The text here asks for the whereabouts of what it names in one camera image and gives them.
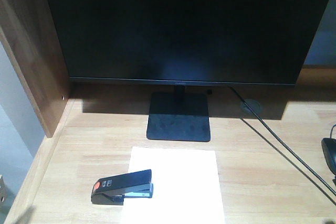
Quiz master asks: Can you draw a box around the black monitor cable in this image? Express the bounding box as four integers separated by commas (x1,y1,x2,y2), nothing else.
228,86,336,198

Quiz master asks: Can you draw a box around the black monitor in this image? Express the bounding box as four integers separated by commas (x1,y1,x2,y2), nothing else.
48,0,329,142

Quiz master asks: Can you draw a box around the black computer mouse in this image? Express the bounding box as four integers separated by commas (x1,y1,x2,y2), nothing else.
321,137,335,175

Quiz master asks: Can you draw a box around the black stapler with orange button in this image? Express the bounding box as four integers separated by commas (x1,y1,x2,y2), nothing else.
91,169,153,206

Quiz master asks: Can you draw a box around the wooden desk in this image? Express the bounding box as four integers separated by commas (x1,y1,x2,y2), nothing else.
1,0,335,223

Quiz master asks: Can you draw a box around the white paper sheet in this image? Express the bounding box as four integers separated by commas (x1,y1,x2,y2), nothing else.
120,147,225,223

